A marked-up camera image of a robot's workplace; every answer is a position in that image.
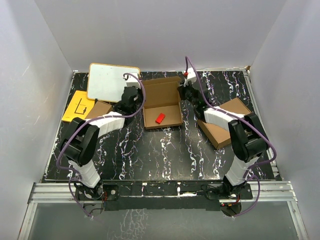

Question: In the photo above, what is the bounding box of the small red block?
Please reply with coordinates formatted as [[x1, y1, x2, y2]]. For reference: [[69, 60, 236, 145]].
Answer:
[[155, 113, 166, 124]]

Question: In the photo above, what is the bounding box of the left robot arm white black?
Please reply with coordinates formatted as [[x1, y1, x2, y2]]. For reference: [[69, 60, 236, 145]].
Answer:
[[59, 86, 144, 200]]

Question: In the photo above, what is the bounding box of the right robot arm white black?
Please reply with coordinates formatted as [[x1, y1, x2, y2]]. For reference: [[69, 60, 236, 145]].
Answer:
[[177, 83, 269, 199]]

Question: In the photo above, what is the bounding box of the small brown cardboard box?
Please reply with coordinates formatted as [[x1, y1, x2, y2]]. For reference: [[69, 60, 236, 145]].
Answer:
[[85, 101, 113, 120]]

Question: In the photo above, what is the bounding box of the closed brown cardboard box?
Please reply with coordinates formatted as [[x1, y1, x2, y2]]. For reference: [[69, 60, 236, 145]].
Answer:
[[197, 97, 251, 150]]

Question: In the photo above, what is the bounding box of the yellow booklet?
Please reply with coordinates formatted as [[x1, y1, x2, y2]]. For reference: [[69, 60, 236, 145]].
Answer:
[[62, 90, 95, 122]]

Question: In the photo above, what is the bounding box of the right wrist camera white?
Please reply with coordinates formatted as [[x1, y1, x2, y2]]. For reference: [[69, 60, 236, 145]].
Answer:
[[183, 67, 197, 87]]

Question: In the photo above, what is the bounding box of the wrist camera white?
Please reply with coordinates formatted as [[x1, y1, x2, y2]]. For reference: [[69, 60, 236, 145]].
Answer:
[[183, 67, 197, 87], [123, 72, 141, 89]]

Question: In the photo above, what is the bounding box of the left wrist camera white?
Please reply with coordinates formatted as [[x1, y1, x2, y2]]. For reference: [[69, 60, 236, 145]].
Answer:
[[123, 72, 141, 89]]

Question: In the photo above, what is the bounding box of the white board yellow frame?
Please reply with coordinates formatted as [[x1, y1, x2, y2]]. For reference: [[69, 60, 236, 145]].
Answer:
[[86, 63, 140, 103]]

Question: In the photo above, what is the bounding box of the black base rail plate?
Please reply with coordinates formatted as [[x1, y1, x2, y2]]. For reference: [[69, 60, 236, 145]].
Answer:
[[99, 180, 253, 211]]

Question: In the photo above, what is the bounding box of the aluminium frame rail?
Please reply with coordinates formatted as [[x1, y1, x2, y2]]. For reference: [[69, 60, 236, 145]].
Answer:
[[18, 181, 308, 240]]

